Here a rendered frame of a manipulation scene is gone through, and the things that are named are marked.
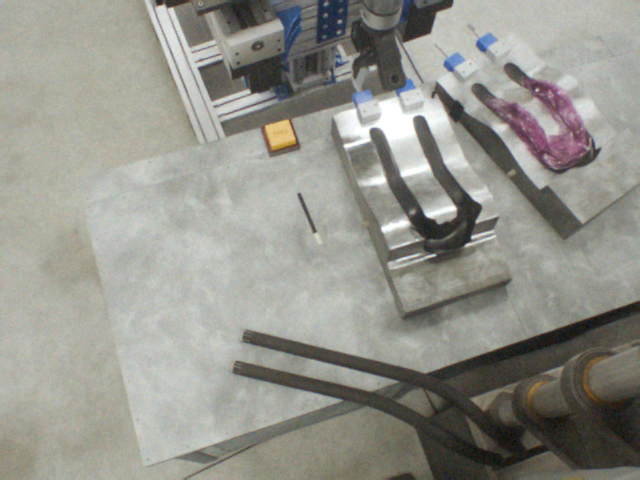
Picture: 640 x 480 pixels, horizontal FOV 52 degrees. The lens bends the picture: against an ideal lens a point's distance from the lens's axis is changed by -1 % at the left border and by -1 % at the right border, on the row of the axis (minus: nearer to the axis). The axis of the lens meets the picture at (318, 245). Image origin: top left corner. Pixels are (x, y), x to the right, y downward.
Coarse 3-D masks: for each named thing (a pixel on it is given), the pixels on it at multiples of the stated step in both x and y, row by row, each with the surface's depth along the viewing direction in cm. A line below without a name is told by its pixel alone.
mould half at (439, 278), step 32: (352, 128) 155; (384, 128) 155; (448, 128) 156; (352, 160) 152; (416, 160) 153; (448, 160) 153; (384, 192) 149; (416, 192) 148; (480, 192) 145; (384, 224) 142; (480, 224) 144; (384, 256) 146; (416, 256) 147; (448, 256) 147; (480, 256) 147; (416, 288) 145; (448, 288) 145; (480, 288) 145
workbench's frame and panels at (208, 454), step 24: (624, 312) 205; (552, 336) 200; (576, 336) 221; (480, 360) 194; (408, 384) 180; (336, 408) 186; (264, 432) 183; (288, 432) 211; (192, 456) 171; (216, 456) 205
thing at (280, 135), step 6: (270, 126) 160; (276, 126) 160; (282, 126) 160; (288, 126) 160; (270, 132) 160; (276, 132) 160; (282, 132) 160; (288, 132) 160; (270, 138) 159; (276, 138) 159; (282, 138) 159; (288, 138) 159; (294, 138) 159; (270, 144) 159; (276, 144) 159; (282, 144) 159; (288, 144) 160
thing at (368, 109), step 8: (360, 88) 158; (360, 96) 156; (368, 96) 156; (360, 104) 154; (368, 104) 154; (376, 104) 154; (360, 112) 153; (368, 112) 153; (376, 112) 153; (360, 120) 155; (368, 120) 155
